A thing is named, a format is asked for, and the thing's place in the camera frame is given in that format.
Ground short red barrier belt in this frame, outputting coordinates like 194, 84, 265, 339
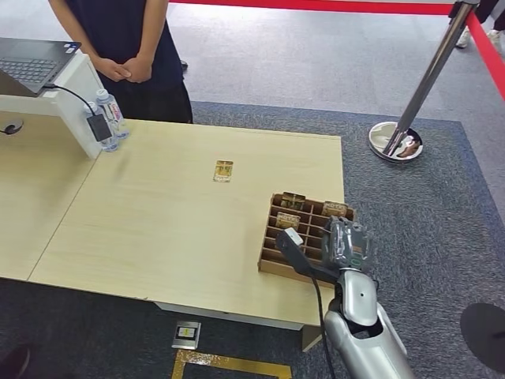
467, 11, 505, 101

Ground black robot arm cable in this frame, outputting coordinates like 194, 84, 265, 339
311, 276, 337, 379

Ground person's left hand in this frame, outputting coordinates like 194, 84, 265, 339
121, 54, 154, 84

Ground person in dark clothing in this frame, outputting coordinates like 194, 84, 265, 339
47, 0, 194, 125

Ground black power adapter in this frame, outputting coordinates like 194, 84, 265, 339
87, 112, 114, 143

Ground dark rounded robot part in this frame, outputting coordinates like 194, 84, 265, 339
459, 302, 505, 376
0, 342, 32, 379

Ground gold card lying flat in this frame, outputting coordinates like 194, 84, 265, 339
213, 159, 234, 183

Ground person behind red barrier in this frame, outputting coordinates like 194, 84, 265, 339
455, 0, 505, 54

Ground black desk cable grommet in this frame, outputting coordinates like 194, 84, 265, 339
0, 118, 25, 137

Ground brown wooden card holder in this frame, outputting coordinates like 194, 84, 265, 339
257, 192, 356, 290

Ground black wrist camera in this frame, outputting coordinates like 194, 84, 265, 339
275, 227, 341, 285

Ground clear water bottle red label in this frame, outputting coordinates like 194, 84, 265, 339
95, 88, 130, 141

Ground dark grey laptop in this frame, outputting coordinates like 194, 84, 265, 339
0, 36, 82, 99

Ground person's right hand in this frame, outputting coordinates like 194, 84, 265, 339
93, 56, 132, 83

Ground black laptop power cable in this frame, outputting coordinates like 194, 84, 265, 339
42, 81, 98, 117

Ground white raised desk shelf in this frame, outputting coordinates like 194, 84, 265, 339
0, 52, 105, 160

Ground gold card in holder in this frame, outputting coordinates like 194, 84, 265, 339
274, 212, 301, 231
321, 201, 348, 219
280, 192, 307, 212

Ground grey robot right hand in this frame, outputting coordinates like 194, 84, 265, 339
321, 216, 373, 273

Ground gold floor tape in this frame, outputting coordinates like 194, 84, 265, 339
171, 350, 293, 379

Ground chrome stanchion post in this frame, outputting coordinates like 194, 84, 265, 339
368, 0, 483, 163

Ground long red barrier belt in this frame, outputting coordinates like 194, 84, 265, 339
169, 0, 455, 16

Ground metal floor socket box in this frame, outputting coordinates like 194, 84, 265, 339
172, 320, 202, 351

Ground dark grey carpet mat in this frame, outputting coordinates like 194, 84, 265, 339
0, 99, 505, 379

